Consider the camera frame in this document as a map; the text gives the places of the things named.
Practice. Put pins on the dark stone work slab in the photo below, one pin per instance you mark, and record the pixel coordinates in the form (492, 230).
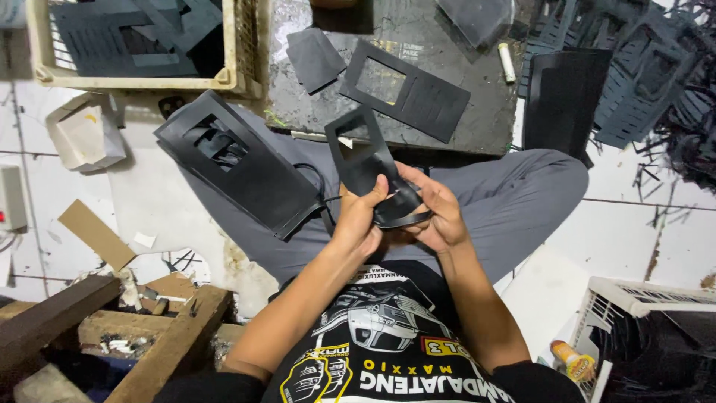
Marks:
(391, 112)

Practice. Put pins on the heap of black card offcuts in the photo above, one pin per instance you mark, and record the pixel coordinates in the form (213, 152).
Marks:
(654, 84)

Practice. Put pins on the black folded sheet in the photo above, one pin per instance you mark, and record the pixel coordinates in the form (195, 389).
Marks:
(562, 101)

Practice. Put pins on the person's left hand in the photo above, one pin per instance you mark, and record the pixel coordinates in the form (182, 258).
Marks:
(353, 223)

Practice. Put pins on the person's right hand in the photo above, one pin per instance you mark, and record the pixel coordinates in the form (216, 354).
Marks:
(442, 215)

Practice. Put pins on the cream plastic crate with cards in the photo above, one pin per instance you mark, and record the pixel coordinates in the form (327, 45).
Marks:
(140, 45)

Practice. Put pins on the flat black die-cut card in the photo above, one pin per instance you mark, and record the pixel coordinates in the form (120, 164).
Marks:
(405, 89)

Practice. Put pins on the orange yellow bottle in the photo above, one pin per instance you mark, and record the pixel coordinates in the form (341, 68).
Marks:
(573, 361)

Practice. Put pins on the person's black printed shirt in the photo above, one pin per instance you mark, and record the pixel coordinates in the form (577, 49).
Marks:
(391, 341)

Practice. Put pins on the white glue stick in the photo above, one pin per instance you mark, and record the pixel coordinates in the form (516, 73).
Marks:
(507, 62)

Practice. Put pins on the wooden frame with debris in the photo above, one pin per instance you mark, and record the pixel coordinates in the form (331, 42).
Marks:
(112, 341)

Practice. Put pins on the white electrical box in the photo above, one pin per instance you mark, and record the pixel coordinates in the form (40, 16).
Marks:
(11, 198)

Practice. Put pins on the person's grey trousers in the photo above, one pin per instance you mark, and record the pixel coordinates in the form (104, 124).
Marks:
(492, 207)

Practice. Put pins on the white plastic crate with scraps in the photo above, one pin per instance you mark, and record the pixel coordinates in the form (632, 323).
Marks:
(649, 341)

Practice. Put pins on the brown cardboard strip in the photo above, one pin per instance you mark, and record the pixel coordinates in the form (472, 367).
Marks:
(96, 235)

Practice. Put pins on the clear plastic sheet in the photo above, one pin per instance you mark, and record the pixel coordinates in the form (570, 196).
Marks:
(475, 19)

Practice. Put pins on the black die-cut card with window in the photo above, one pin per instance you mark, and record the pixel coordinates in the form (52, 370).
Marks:
(373, 168)

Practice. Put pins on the crumpled white paper bag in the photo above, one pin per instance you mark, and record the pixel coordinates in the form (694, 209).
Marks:
(87, 131)

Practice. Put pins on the small black card piece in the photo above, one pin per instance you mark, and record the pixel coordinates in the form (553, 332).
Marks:
(314, 59)

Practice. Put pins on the stack of black die-cut cards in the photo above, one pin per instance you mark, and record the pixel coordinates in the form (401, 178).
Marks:
(240, 162)

